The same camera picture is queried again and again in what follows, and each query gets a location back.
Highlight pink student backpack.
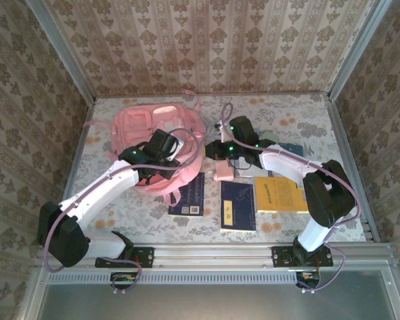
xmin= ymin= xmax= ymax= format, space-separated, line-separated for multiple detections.
xmin=83 ymin=89 xmax=208 ymax=207

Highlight pale green round object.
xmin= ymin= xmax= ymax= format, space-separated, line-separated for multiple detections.
xmin=258 ymin=129 xmax=281 ymax=146

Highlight teal blue notebook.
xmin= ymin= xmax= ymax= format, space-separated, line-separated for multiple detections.
xmin=279 ymin=142 xmax=304 ymax=157

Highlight dark blue book QR codes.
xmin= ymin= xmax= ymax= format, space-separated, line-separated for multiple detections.
xmin=168 ymin=172 xmax=206 ymax=217

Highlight floral patterned table cover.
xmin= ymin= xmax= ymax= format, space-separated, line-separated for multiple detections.
xmin=58 ymin=93 xmax=367 ymax=244

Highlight dark blue book yellow label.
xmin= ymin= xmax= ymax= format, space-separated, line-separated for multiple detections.
xmin=219 ymin=179 xmax=257 ymax=233

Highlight small black controller board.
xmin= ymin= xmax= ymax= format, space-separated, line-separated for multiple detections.
xmin=295 ymin=271 xmax=321 ymax=290
xmin=110 ymin=271 xmax=138 ymax=290

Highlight grey metal sheet panel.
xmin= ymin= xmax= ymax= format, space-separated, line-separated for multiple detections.
xmin=36 ymin=283 xmax=400 ymax=320

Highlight aluminium table side rail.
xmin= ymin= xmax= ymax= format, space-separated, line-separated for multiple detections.
xmin=323 ymin=93 xmax=381 ymax=243
xmin=49 ymin=98 xmax=96 ymax=244

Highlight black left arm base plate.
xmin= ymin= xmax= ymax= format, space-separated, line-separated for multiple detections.
xmin=95 ymin=245 xmax=155 ymax=269

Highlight aluminium front mounting rail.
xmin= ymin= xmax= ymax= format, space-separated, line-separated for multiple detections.
xmin=36 ymin=242 xmax=394 ymax=267

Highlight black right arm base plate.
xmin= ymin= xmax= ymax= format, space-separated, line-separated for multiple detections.
xmin=272 ymin=245 xmax=334 ymax=269

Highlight slotted grey cable duct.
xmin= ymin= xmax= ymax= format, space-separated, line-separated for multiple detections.
xmin=46 ymin=270 xmax=393 ymax=284

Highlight aluminium frame post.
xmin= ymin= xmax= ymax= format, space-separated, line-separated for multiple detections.
xmin=25 ymin=0 xmax=97 ymax=101
xmin=326 ymin=0 xmax=393 ymax=101

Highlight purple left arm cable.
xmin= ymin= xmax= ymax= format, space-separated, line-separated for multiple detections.
xmin=43 ymin=128 xmax=203 ymax=296

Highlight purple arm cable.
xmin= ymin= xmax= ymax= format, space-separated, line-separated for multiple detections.
xmin=43 ymin=128 xmax=203 ymax=296
xmin=219 ymin=103 xmax=366 ymax=294

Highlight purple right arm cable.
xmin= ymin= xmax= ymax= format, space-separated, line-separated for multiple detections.
xmin=219 ymin=103 xmax=366 ymax=294

